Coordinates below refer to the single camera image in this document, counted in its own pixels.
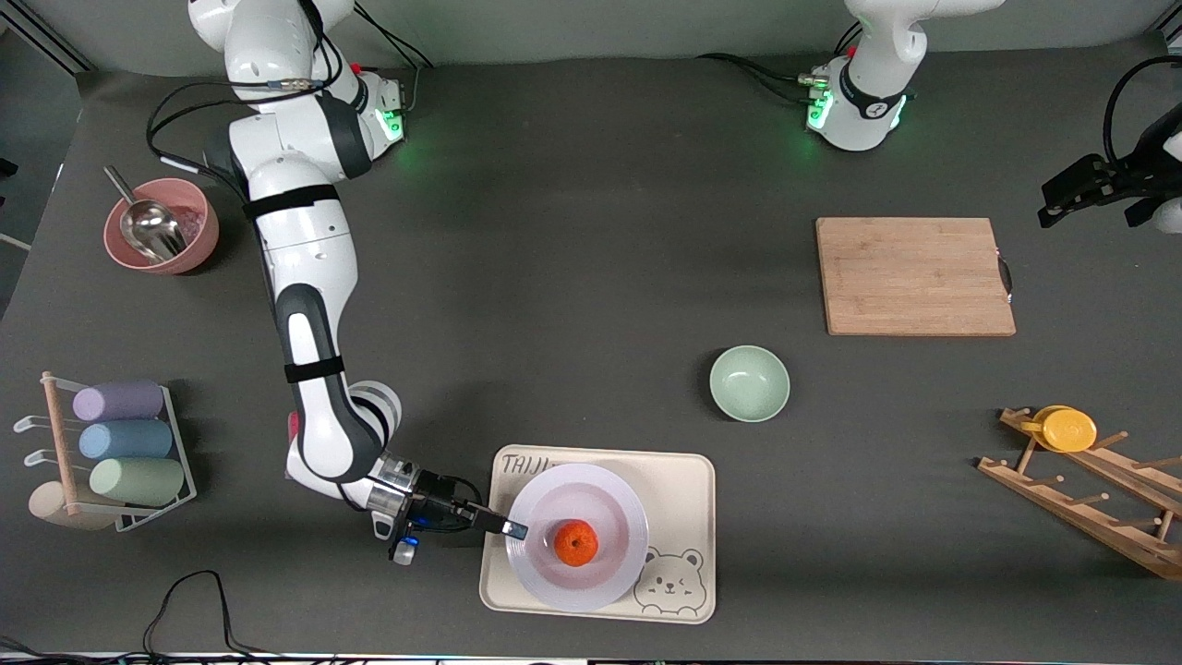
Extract wooden cutting board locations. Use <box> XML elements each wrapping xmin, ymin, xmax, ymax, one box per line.
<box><xmin>815</xmin><ymin>217</ymin><xmax>1018</xmax><ymax>337</ymax></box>

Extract black looped table cable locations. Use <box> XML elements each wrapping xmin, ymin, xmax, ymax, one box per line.
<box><xmin>141</xmin><ymin>570</ymin><xmax>271</xmax><ymax>659</ymax></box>

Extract beige cup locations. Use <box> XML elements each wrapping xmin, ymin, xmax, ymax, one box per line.
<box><xmin>28</xmin><ymin>480</ymin><xmax>117</xmax><ymax>532</ymax></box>

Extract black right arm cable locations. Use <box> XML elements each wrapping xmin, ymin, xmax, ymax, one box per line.
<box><xmin>146</xmin><ymin>78</ymin><xmax>326</xmax><ymax>202</ymax></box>

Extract white round plate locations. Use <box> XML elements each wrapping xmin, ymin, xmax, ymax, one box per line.
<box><xmin>506</xmin><ymin>463</ymin><xmax>649</xmax><ymax>612</ymax></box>

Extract black right base cables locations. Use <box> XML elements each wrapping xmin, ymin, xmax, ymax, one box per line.
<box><xmin>351</xmin><ymin>2</ymin><xmax>435</xmax><ymax>116</ymax></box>

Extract black left base cables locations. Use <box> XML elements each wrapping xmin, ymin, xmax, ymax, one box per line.
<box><xmin>695</xmin><ymin>22</ymin><xmax>865</xmax><ymax>104</ymax></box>

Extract black base cables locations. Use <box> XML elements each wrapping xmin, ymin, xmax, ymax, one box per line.
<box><xmin>695</xmin><ymin>22</ymin><xmax>865</xmax><ymax>104</ymax></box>
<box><xmin>351</xmin><ymin>2</ymin><xmax>435</xmax><ymax>116</ymax></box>

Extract wooden peg mug rack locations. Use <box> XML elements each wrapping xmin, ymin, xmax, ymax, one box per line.
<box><xmin>977</xmin><ymin>406</ymin><xmax>1182</xmax><ymax>582</ymax></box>

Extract pink bowl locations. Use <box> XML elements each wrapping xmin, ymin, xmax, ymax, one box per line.
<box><xmin>103</xmin><ymin>178</ymin><xmax>221</xmax><ymax>276</ymax></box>

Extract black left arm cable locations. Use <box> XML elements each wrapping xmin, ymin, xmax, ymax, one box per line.
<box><xmin>1103</xmin><ymin>55</ymin><xmax>1182</xmax><ymax>169</ymax></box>

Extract purple cup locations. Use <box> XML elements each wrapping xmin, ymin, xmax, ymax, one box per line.
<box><xmin>73</xmin><ymin>380</ymin><xmax>165</xmax><ymax>423</ymax></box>

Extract mint green bowl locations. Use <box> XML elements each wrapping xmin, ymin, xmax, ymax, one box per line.
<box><xmin>709</xmin><ymin>345</ymin><xmax>791</xmax><ymax>424</ymax></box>

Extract green cup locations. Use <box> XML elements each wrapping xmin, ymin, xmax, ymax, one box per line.
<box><xmin>90</xmin><ymin>457</ymin><xmax>187</xmax><ymax>507</ymax></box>

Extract yellow mug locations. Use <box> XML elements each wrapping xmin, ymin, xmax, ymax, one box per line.
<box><xmin>1020</xmin><ymin>405</ymin><xmax>1099</xmax><ymax>453</ymax></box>

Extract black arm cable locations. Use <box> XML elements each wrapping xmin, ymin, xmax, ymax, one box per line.
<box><xmin>1103</xmin><ymin>55</ymin><xmax>1182</xmax><ymax>169</ymax></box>
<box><xmin>146</xmin><ymin>78</ymin><xmax>326</xmax><ymax>202</ymax></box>

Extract white wire cup rack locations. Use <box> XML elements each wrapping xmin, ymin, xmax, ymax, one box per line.
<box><xmin>14</xmin><ymin>371</ymin><xmax>199</xmax><ymax>534</ymax></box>

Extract blue cup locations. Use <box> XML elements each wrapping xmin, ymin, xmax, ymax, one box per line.
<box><xmin>78</xmin><ymin>420</ymin><xmax>175</xmax><ymax>461</ymax></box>

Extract metal scoop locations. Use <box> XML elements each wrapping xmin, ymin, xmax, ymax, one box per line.
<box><xmin>103</xmin><ymin>164</ymin><xmax>189</xmax><ymax>265</ymax></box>

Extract orange fruit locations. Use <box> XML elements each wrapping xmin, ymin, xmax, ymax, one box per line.
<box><xmin>554</xmin><ymin>520</ymin><xmax>599</xmax><ymax>566</ymax></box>

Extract cream bear print tray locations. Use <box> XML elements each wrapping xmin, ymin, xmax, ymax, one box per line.
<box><xmin>479</xmin><ymin>444</ymin><xmax>718</xmax><ymax>625</ymax></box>

